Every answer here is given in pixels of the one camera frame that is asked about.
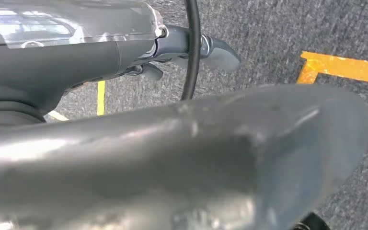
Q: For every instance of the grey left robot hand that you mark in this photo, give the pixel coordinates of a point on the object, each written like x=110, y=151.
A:
x=60, y=63

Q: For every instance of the pale yellow floor tape strip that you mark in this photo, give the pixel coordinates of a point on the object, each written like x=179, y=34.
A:
x=101, y=98

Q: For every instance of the black robot foot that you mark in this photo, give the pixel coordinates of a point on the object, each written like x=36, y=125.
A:
x=311, y=222

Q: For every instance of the yellow floor tape frame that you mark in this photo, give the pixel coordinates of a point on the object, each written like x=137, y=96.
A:
x=346, y=66

